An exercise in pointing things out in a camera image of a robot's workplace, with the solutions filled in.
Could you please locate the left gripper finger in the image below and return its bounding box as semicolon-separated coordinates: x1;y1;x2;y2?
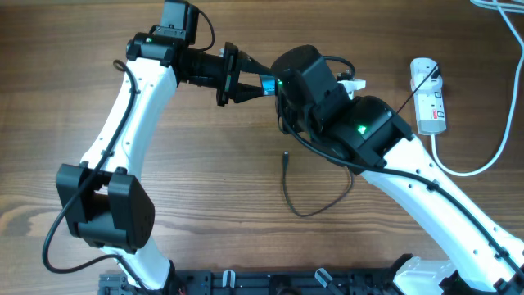
233;83;263;102
238;51;273;76

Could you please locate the black USB charger cable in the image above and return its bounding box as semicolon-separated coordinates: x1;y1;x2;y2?
282;62;443;218

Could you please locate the white cables top corner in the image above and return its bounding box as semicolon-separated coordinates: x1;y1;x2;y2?
469;0;524;15

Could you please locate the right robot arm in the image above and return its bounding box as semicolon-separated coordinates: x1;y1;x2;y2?
271;45;523;294

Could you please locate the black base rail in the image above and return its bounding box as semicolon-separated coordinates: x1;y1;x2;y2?
97;268;400;295

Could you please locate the white power strip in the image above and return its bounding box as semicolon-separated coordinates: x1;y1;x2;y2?
410;57;446;135

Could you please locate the turquoise screen smartphone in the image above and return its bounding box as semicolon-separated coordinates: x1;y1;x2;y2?
260;75;277;96

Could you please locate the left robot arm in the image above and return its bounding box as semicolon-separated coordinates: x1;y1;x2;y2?
56;1;277;294

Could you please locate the white power strip cord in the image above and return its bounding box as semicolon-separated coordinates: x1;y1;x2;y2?
429;0;524;178

